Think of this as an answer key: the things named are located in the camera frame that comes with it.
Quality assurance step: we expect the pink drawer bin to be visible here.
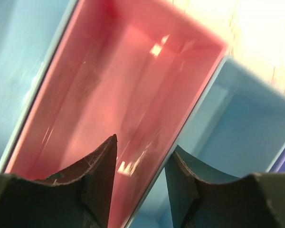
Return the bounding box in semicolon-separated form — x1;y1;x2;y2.
0;0;227;228

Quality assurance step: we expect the light blue drawer bin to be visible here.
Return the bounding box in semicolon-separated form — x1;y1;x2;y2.
0;0;76;173

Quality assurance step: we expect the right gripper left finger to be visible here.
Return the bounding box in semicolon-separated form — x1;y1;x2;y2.
0;135;117;228

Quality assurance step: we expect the sky blue drawer bin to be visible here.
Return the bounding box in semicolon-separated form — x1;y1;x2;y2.
127;56;285;228

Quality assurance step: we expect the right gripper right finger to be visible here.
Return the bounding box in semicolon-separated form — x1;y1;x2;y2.
165;146;285;228

